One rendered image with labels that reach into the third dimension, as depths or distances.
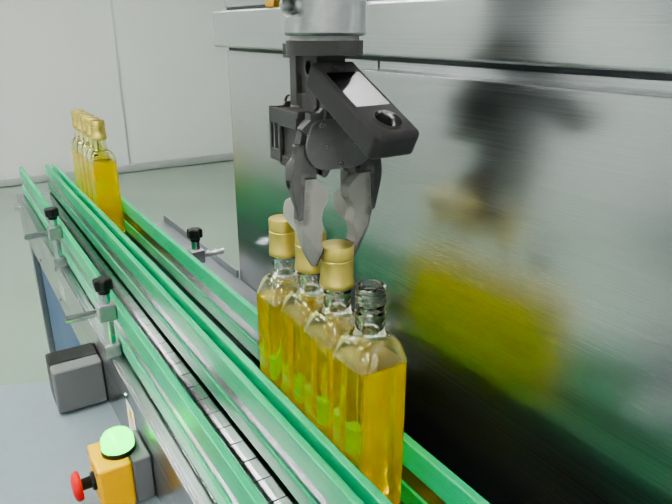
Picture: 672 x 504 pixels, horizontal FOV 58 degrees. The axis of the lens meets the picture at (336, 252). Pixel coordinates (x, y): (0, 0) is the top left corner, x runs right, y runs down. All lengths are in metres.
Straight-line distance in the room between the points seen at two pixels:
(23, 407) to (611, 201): 1.00
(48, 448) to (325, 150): 0.71
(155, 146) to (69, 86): 0.97
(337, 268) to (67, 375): 0.64
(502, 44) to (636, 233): 0.21
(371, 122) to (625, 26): 0.20
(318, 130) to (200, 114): 6.19
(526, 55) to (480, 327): 0.27
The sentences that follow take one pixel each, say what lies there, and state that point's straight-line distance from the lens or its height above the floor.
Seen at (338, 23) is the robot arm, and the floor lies 1.37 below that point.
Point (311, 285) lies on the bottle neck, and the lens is 0.66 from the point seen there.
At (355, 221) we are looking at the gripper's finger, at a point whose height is 1.19.
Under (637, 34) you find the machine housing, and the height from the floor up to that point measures 1.36.
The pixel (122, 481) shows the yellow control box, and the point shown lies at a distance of 0.91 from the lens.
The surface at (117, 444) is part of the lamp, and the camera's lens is 0.89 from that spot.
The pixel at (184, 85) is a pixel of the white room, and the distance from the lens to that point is 6.66.
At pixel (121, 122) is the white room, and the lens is 6.50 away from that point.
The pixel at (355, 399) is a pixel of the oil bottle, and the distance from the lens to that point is 0.59.
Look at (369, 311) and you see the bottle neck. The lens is 0.56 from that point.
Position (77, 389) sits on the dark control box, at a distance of 1.14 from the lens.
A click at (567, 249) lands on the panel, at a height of 1.19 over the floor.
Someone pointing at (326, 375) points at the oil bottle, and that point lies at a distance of 0.63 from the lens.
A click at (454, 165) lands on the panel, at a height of 1.23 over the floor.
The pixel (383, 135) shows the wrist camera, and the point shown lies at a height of 1.29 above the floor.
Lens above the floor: 1.36
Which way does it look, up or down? 20 degrees down
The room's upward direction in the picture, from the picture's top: straight up
